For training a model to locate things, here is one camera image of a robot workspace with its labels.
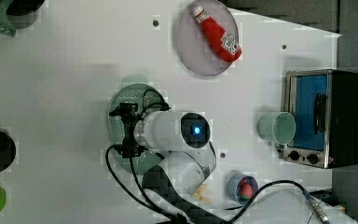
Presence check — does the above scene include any grey round plate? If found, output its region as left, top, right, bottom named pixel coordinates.
left=175, top=0, right=241, bottom=76

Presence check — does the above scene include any blue bowl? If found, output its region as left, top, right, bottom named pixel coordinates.
left=227, top=173, right=258, bottom=205

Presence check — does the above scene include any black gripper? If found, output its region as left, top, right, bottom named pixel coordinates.
left=109, top=103, right=145, bottom=159

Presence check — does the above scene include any yellow banana toy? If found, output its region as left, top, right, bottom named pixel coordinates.
left=193, top=184, right=213, bottom=204

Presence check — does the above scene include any black toaster oven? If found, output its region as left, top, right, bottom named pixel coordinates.
left=283, top=69, right=358, bottom=169

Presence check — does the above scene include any green plastic spatula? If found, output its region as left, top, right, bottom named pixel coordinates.
left=0, top=0, right=16, bottom=37

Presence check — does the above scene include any red ketchup bottle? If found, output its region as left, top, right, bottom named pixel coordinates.
left=193, top=6, right=241, bottom=63

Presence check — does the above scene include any green mug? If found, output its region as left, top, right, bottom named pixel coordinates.
left=258, top=112, right=296, bottom=145

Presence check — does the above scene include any red strawberry toy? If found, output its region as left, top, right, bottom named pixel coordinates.
left=238, top=177, right=257, bottom=200

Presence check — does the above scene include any green plastic strainer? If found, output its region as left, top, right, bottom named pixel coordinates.
left=107, top=75, right=170, bottom=175

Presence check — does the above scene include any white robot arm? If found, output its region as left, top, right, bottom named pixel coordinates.
left=109, top=103, right=226, bottom=224

